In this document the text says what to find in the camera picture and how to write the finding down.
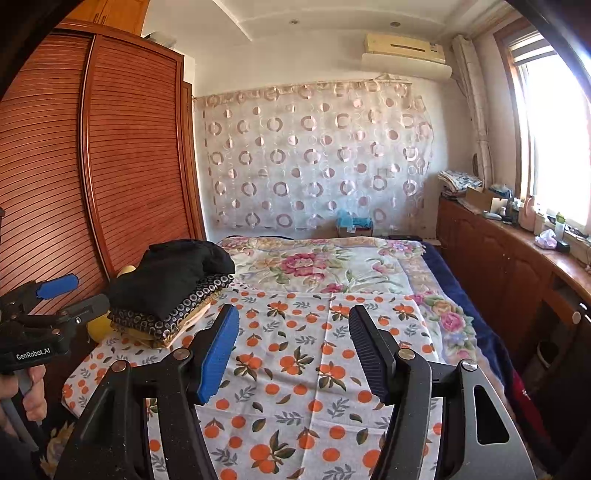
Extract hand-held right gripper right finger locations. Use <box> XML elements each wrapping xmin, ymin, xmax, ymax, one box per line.
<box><xmin>348</xmin><ymin>305</ymin><xmax>536</xmax><ymax>480</ymax></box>

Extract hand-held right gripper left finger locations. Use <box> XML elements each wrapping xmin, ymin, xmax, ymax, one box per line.
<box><xmin>54</xmin><ymin>304</ymin><xmax>241</xmax><ymax>480</ymax></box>

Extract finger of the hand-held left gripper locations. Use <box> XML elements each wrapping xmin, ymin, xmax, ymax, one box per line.
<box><xmin>21</xmin><ymin>274</ymin><xmax>80</xmax><ymax>303</ymax></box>
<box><xmin>58</xmin><ymin>294</ymin><xmax>110</xmax><ymax>328</ymax></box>

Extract black t-shirt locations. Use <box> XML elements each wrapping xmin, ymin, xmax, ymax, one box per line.
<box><xmin>109</xmin><ymin>239</ymin><xmax>236</xmax><ymax>319</ymax></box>

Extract person's left hand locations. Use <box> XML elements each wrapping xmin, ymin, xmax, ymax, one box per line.
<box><xmin>0</xmin><ymin>364</ymin><xmax>48</xmax><ymax>428</ymax></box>

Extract yellow plush toy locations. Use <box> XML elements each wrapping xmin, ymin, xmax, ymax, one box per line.
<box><xmin>87</xmin><ymin>265</ymin><xmax>136</xmax><ymax>344</ymax></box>

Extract black dotted folded garment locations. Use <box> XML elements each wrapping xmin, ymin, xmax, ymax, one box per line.
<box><xmin>109</xmin><ymin>273</ymin><xmax>236</xmax><ymax>344</ymax></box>

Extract orange-print bed sheet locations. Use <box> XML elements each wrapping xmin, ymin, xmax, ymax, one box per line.
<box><xmin>61</xmin><ymin>281</ymin><xmax>462</xmax><ymax>480</ymax></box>

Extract floral blanket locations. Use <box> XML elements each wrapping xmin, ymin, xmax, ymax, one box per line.
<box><xmin>217</xmin><ymin>236</ymin><xmax>481</xmax><ymax>365</ymax></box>

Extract navy blanket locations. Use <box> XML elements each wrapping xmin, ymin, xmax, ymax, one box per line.
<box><xmin>422</xmin><ymin>242</ymin><xmax>518</xmax><ymax>384</ymax></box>

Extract blue box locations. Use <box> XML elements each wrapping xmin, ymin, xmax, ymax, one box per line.
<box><xmin>336</xmin><ymin>210</ymin><xmax>375</xmax><ymax>238</ymax></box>

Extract wooden slatted wardrobe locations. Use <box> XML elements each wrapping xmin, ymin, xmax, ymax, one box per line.
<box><xmin>0</xmin><ymin>18</ymin><xmax>206</xmax><ymax>324</ymax></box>

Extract long wooden cabinet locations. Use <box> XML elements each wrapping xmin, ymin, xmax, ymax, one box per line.
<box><xmin>436</xmin><ymin>196</ymin><xmax>591</xmax><ymax>370</ymax></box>

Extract red cloth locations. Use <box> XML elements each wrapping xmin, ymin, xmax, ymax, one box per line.
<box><xmin>510</xmin><ymin>369</ymin><xmax>552</xmax><ymax>448</ymax></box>

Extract cardboard box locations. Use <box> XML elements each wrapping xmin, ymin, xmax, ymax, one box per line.
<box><xmin>464</xmin><ymin>186</ymin><xmax>506</xmax><ymax>208</ymax></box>

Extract stack of patterned cloths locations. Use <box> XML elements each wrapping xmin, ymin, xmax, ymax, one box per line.
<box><xmin>438</xmin><ymin>170</ymin><xmax>483</xmax><ymax>192</ymax></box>

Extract circle-patterned sheer curtain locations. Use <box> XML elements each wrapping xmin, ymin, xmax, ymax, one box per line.
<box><xmin>194</xmin><ymin>78</ymin><xmax>439</xmax><ymax>232</ymax></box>

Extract dark chair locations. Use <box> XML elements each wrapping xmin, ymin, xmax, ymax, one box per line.
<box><xmin>536</xmin><ymin>300</ymin><xmax>591</xmax><ymax>416</ymax></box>

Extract pink bottle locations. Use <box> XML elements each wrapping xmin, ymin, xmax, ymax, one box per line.
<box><xmin>521</xmin><ymin>194</ymin><xmax>536</xmax><ymax>232</ymax></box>

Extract tied window curtain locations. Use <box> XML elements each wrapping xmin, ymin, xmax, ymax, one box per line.
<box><xmin>451</xmin><ymin>33</ymin><xmax>492</xmax><ymax>188</ymax></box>

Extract wooden overhead cabinet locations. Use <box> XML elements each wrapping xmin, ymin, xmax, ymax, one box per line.
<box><xmin>65</xmin><ymin>0</ymin><xmax>151</xmax><ymax>35</ymax></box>

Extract window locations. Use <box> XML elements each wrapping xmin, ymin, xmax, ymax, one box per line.
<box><xmin>499</xmin><ymin>18</ymin><xmax>591</xmax><ymax>232</ymax></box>

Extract wall air conditioner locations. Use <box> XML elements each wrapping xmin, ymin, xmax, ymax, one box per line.
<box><xmin>361</xmin><ymin>32</ymin><xmax>453</xmax><ymax>83</ymax></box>

